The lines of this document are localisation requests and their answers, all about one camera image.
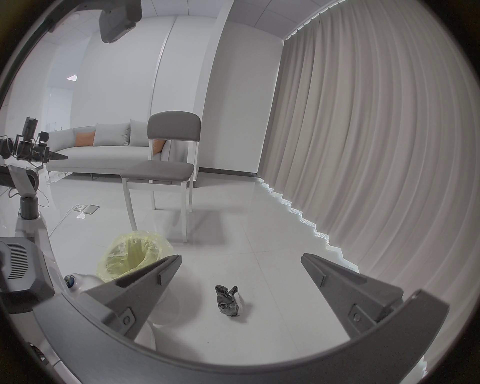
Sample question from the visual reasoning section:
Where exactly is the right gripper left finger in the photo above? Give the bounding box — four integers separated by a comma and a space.
79, 254, 183, 342

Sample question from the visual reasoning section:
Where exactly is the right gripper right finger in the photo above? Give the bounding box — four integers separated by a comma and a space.
301, 253, 404, 340

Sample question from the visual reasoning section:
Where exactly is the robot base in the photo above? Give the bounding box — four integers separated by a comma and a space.
0, 215, 157, 376

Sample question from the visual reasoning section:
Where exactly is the white trash bin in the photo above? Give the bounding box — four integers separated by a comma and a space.
98, 240, 176, 328

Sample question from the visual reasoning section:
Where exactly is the yellow plastic bag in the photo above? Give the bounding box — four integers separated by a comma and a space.
96, 231, 175, 284

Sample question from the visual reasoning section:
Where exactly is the crumpled black plastic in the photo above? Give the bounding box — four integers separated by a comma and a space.
214, 284, 240, 319

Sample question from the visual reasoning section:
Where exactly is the white sofa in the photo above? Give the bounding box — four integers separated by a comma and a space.
46, 119, 174, 177

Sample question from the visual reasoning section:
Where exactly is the white cushion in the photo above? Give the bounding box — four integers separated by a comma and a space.
129, 119, 151, 147
92, 122, 131, 147

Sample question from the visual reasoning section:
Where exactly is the grey chair with white legs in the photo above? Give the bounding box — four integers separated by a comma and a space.
120, 110, 202, 243

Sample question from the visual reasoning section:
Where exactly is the beige curtain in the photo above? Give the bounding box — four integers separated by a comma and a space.
258, 0, 478, 301

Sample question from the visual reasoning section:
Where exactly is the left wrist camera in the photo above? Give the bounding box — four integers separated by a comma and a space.
21, 116, 50, 145

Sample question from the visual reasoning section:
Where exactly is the white cable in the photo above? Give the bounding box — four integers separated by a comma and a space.
48, 207, 81, 236

